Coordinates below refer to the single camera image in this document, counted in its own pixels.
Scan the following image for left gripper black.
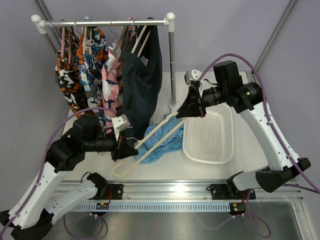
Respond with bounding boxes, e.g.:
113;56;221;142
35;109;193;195
84;127;139;162

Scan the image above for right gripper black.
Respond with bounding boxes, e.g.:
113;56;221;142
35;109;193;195
176;85;228;118

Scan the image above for dark navy shorts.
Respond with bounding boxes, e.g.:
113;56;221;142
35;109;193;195
120;25;163;140

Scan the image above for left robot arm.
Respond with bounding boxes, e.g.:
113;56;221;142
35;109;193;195
0;114;138;240

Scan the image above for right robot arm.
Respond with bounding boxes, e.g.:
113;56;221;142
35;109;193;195
177;60;311;199

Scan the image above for pink patterned shorts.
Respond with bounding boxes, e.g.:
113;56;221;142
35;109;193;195
101;26;136;134

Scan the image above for black orange camouflage shorts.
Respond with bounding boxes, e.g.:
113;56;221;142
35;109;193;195
55;27;87;113

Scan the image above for blue orange camouflage shorts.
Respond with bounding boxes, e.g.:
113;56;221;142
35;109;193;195
76;16;110;118

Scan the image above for grey hanger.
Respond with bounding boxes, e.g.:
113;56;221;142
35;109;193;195
108;25;133;63

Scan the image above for white plastic hanger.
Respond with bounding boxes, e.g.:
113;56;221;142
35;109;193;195
76;26;95;55

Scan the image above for pink hanger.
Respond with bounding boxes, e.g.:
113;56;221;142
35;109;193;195
60;27;72;65

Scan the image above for white perforated plastic basket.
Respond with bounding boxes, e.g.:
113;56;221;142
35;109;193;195
182;103;234;165

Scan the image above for white metal clothes rack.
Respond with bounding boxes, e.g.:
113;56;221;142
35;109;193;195
31;12;179;112

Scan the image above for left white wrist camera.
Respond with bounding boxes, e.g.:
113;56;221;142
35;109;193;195
111;114;131;132

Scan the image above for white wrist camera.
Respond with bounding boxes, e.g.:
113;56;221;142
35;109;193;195
184;69;201;86
111;114;131;132

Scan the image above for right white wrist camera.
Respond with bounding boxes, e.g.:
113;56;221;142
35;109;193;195
184;69;201;86

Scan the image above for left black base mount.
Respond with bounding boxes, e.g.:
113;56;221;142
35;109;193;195
98;183;124;200

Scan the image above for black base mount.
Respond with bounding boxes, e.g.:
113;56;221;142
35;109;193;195
206;183;234;200
98;183;124;200

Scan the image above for slotted white cable duct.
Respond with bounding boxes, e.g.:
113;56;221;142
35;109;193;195
72;202;231;213

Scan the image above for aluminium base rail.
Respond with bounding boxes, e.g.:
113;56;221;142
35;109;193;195
49;180;304;203

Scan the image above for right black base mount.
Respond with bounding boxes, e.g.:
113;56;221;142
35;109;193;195
206;183;234;200

